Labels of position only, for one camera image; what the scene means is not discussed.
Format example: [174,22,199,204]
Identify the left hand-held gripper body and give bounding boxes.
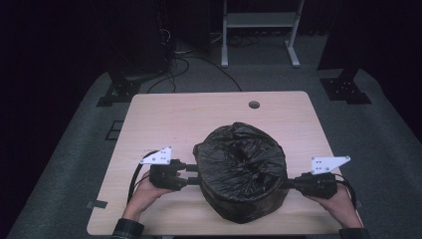
[139,145,189,192]

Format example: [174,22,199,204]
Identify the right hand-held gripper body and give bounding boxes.
[293,154,352,200]

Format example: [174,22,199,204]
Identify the black plastic trash bag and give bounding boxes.
[192,121,291,225]

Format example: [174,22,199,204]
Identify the person's left hand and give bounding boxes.
[122,170,182,222]

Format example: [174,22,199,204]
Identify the person's right hand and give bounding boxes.
[307,184,364,229]

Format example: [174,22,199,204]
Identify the black floor tape rectangle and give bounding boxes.
[105,119,124,141]

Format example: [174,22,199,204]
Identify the grey tape strip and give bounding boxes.
[85,199,108,210]

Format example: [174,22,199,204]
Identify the black stand base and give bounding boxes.
[319,66,372,106]
[96,71,142,108]

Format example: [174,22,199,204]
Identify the dark cabinet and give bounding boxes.
[107,0,171,77]

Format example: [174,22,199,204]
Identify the white metal stand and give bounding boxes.
[221,0,306,69]

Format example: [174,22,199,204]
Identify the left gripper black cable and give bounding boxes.
[126,149,161,204]

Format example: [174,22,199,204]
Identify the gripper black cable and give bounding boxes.
[126,149,161,204]
[333,173,358,210]

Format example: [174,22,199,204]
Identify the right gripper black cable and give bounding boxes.
[333,173,358,210]

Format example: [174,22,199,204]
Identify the long black floor cable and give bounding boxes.
[146,55,243,94]

